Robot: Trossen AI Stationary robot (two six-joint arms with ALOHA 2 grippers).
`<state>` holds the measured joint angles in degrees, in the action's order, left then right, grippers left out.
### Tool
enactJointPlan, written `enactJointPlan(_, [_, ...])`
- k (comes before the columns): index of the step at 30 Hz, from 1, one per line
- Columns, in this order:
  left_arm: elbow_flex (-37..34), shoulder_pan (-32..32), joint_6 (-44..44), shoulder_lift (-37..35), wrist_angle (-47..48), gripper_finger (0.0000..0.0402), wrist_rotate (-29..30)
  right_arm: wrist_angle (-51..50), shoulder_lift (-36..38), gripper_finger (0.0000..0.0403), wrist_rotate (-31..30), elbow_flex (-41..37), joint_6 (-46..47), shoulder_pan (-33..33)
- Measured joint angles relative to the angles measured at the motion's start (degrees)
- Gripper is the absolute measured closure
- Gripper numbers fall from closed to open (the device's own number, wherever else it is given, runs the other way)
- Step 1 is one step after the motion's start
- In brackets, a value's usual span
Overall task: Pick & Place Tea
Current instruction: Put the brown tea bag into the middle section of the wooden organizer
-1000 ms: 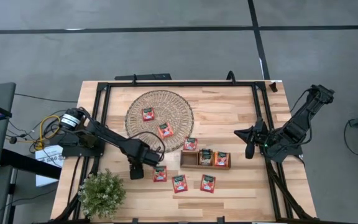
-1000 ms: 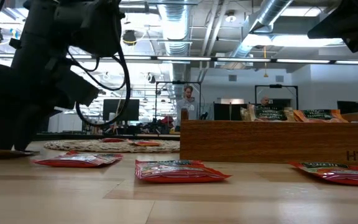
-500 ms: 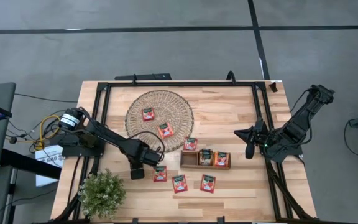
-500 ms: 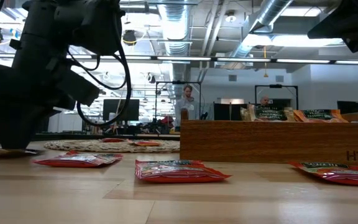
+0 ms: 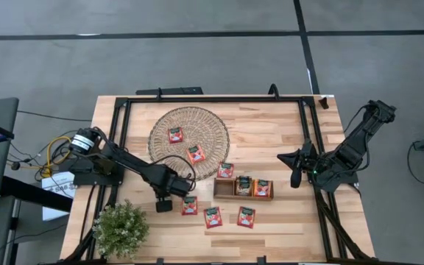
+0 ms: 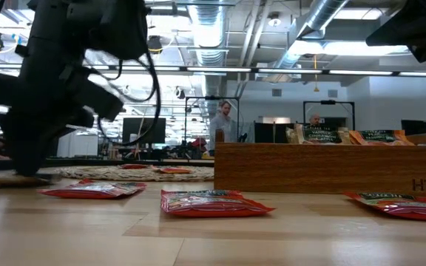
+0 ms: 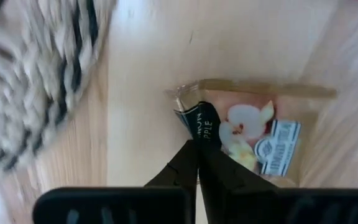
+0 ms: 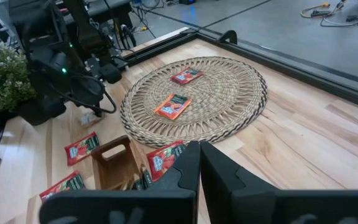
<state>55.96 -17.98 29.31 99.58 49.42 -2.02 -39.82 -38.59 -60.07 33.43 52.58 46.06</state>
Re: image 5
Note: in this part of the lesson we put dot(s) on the red tea packet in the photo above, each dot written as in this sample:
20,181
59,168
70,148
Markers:
246,218
175,136
225,171
212,219
189,207

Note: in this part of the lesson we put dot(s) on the wooden tea organizer box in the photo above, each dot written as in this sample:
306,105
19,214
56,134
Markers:
223,188

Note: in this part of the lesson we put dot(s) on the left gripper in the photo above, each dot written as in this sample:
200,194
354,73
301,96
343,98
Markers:
175,186

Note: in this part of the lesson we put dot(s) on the black frame hook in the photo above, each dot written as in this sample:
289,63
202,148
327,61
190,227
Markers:
274,90

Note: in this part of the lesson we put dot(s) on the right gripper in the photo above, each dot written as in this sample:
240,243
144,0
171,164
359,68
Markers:
311,163

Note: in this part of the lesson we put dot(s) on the white cardboard box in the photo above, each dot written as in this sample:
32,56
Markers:
55,206

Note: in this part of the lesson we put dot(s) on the long black bar device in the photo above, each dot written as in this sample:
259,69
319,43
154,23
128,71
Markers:
168,91

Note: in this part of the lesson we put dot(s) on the black metal table frame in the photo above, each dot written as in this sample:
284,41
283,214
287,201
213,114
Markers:
215,99

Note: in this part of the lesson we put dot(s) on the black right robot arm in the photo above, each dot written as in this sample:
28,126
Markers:
359,143

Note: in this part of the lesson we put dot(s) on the small artificial potted plant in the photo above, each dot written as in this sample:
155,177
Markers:
120,228

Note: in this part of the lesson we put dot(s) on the round woven placemat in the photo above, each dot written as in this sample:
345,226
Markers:
212,140

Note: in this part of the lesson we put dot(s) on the orange tea packet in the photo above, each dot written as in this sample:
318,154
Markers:
196,156
262,189

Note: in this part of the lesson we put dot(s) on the small black bracket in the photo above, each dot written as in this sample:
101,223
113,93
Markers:
323,104

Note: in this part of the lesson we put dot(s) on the black floor beam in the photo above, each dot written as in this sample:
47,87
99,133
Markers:
31,195

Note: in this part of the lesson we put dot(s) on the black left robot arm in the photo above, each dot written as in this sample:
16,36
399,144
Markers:
131,163

